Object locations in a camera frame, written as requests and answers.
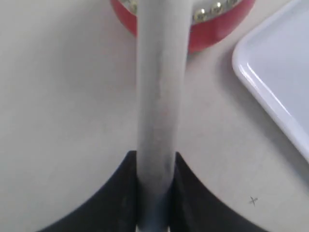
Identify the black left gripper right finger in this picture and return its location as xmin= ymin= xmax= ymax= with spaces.
xmin=169 ymin=152 xmax=265 ymax=232

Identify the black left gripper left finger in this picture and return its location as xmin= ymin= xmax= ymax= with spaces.
xmin=41 ymin=151 xmax=137 ymax=232

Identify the white drumstick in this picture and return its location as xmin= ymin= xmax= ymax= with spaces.
xmin=137 ymin=0 xmax=193 ymax=232

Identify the small red drum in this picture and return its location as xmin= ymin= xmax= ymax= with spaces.
xmin=110 ymin=0 xmax=255 ymax=53

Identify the white plastic tray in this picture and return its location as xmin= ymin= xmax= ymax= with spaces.
xmin=232 ymin=0 xmax=309 ymax=159

